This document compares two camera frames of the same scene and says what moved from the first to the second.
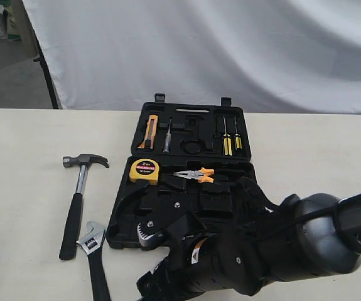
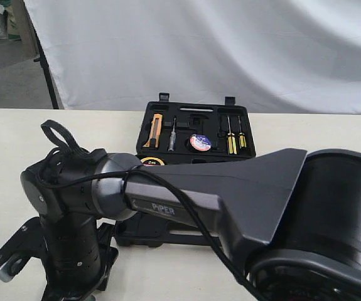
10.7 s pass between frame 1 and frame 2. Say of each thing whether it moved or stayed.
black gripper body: moved
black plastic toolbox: stayed
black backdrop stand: stayed
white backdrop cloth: stayed
